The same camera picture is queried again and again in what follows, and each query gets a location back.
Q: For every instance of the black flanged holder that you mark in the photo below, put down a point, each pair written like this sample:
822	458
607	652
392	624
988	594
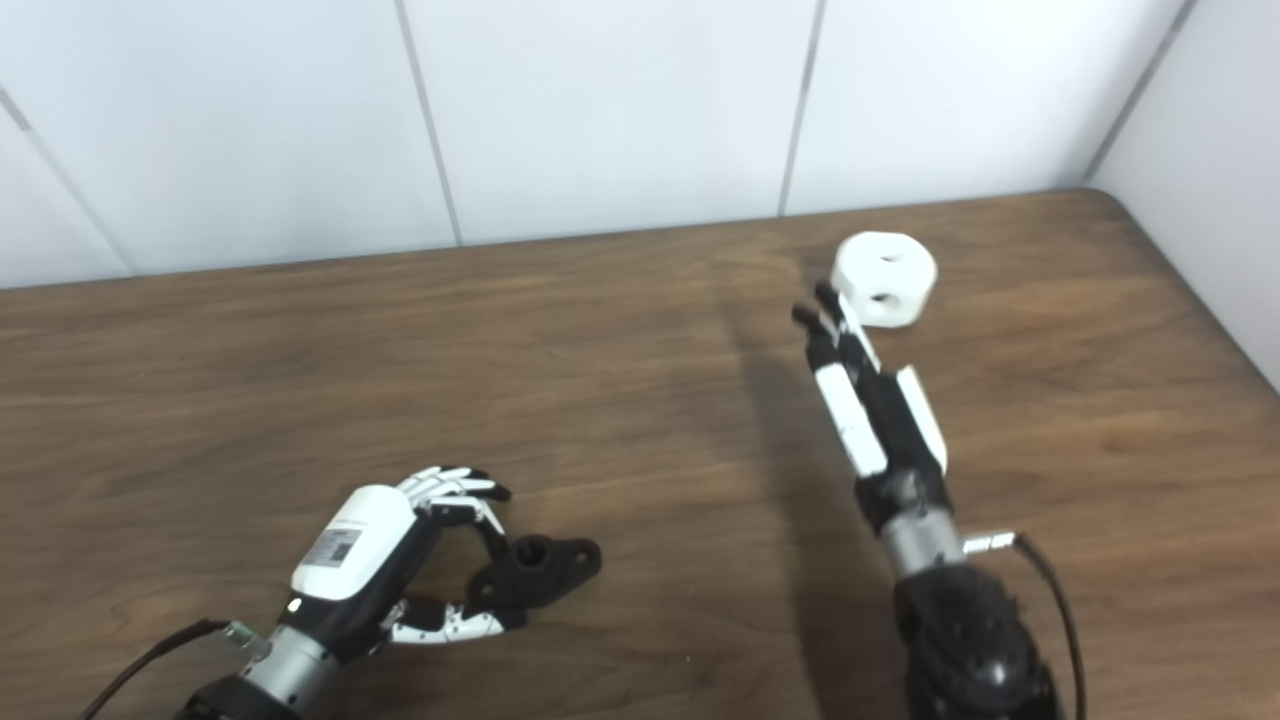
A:
560	570

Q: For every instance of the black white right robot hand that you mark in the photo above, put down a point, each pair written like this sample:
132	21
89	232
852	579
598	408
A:
890	440

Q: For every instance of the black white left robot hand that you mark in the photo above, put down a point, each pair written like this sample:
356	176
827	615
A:
360	540

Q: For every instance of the round white plastic piece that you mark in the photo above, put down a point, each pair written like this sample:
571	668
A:
885	265

